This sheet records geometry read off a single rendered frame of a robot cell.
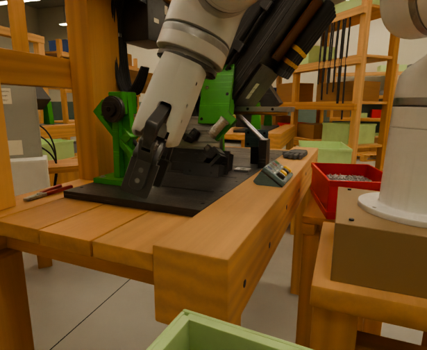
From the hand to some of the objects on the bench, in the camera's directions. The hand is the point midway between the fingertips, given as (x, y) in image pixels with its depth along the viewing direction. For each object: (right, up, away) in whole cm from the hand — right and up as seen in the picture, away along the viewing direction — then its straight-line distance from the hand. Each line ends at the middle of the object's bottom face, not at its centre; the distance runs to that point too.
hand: (145, 181), depth 40 cm
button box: (+28, -4, +62) cm, 68 cm away
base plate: (+8, +3, +90) cm, 91 cm away
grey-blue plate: (+26, +6, +92) cm, 96 cm away
